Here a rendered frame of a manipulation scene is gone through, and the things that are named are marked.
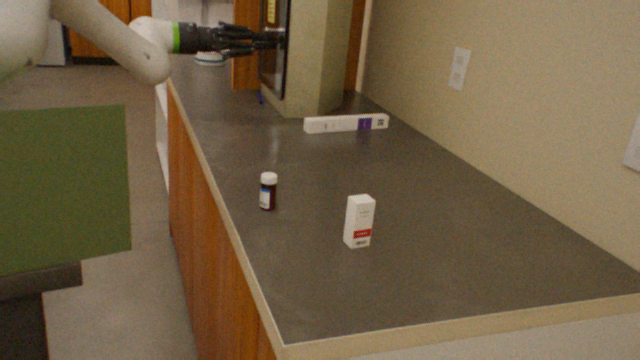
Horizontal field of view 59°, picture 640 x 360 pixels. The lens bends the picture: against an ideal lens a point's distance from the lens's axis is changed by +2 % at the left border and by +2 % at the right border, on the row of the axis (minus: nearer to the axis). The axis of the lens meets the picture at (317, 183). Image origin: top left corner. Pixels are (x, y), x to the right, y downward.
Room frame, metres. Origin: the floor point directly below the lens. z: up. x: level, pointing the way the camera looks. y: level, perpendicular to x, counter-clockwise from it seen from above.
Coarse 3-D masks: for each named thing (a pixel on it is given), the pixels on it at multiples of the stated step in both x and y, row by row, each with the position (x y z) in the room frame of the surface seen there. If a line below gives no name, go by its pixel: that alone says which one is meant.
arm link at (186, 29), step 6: (180, 24) 1.64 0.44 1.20; (186, 24) 1.64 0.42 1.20; (192, 24) 1.63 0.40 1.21; (180, 30) 1.62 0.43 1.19; (186, 30) 1.62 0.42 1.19; (192, 30) 1.63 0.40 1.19; (198, 30) 1.65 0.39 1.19; (180, 36) 1.61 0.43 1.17; (186, 36) 1.62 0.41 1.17; (192, 36) 1.62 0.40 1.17; (198, 36) 1.64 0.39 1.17; (180, 42) 1.61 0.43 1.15; (186, 42) 1.62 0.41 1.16; (192, 42) 1.62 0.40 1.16; (198, 42) 1.64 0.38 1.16; (180, 48) 1.61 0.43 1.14; (186, 48) 1.62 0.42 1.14; (192, 48) 1.63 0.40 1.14; (198, 48) 1.65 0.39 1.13; (180, 54) 1.63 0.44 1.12; (186, 54) 1.64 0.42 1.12; (192, 54) 1.64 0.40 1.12
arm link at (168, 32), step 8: (144, 16) 1.62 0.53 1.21; (136, 24) 1.59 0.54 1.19; (144, 24) 1.58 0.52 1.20; (152, 24) 1.59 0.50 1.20; (160, 24) 1.61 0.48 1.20; (168, 24) 1.62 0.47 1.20; (176, 24) 1.63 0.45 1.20; (136, 32) 1.56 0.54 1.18; (144, 32) 1.55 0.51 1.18; (152, 32) 1.56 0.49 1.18; (160, 32) 1.59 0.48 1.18; (168, 32) 1.60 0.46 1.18; (176, 32) 1.61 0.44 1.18; (160, 40) 1.56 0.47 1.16; (168, 40) 1.60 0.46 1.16; (176, 40) 1.61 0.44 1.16; (168, 48) 1.60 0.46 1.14; (176, 48) 1.61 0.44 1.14
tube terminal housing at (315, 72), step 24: (312, 0) 1.70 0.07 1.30; (336, 0) 1.78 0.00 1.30; (312, 24) 1.71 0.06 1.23; (336, 24) 1.79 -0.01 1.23; (288, 48) 1.69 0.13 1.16; (312, 48) 1.71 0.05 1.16; (336, 48) 1.81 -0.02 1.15; (288, 72) 1.68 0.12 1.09; (312, 72) 1.71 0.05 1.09; (336, 72) 1.83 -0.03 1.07; (264, 96) 1.92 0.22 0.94; (288, 96) 1.68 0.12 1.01; (312, 96) 1.71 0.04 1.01; (336, 96) 1.85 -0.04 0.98
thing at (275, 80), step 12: (264, 0) 1.94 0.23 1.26; (276, 0) 1.79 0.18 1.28; (288, 0) 1.69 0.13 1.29; (264, 12) 1.93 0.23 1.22; (276, 12) 1.79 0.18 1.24; (288, 12) 1.69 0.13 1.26; (264, 24) 1.92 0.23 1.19; (276, 24) 1.78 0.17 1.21; (288, 24) 1.69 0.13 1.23; (276, 36) 1.77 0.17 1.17; (276, 48) 1.77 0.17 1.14; (264, 60) 1.90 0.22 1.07; (276, 60) 1.76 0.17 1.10; (264, 72) 1.89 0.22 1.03; (276, 72) 1.75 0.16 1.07; (264, 84) 1.88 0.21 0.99; (276, 84) 1.74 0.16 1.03; (276, 96) 1.74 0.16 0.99
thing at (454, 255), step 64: (192, 64) 2.34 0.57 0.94; (192, 128) 1.49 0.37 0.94; (256, 128) 1.55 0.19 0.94; (384, 128) 1.68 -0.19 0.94; (256, 192) 1.10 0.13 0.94; (320, 192) 1.13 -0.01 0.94; (384, 192) 1.17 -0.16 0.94; (448, 192) 1.21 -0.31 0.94; (512, 192) 1.24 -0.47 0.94; (256, 256) 0.83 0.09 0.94; (320, 256) 0.85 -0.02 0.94; (384, 256) 0.87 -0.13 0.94; (448, 256) 0.90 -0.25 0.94; (512, 256) 0.92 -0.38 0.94; (576, 256) 0.95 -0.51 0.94; (320, 320) 0.67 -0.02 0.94; (384, 320) 0.68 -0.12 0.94; (448, 320) 0.70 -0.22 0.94; (512, 320) 0.74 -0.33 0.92; (576, 320) 0.79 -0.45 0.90
